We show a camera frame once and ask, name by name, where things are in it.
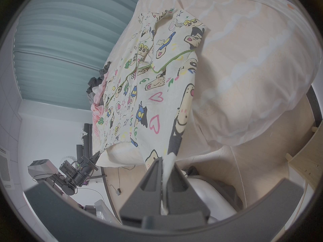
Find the white printed pyjama top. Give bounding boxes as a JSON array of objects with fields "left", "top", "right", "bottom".
[{"left": 95, "top": 7, "right": 211, "bottom": 215}]

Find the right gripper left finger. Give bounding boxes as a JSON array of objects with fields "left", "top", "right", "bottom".
[{"left": 119, "top": 156, "right": 164, "bottom": 222}]

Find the blue-green curtain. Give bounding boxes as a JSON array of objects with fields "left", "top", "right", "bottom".
[{"left": 14, "top": 0, "right": 149, "bottom": 108}]

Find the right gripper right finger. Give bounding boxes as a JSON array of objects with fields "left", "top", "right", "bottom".
[{"left": 165, "top": 160, "right": 210, "bottom": 221}]

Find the pink printed T-shirt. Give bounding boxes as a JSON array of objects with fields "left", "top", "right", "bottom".
[{"left": 89, "top": 70, "right": 111, "bottom": 135}]

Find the pile of clothes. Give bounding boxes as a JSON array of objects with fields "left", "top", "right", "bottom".
[{"left": 86, "top": 61, "right": 111, "bottom": 103}]

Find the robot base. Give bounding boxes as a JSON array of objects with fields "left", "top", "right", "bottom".
[{"left": 78, "top": 172, "right": 245, "bottom": 224}]

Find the bed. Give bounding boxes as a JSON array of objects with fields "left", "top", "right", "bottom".
[{"left": 89, "top": 0, "right": 323, "bottom": 176}]

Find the white ceiling air conditioner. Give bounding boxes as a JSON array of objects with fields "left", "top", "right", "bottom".
[{"left": 0, "top": 147, "right": 11, "bottom": 187}]

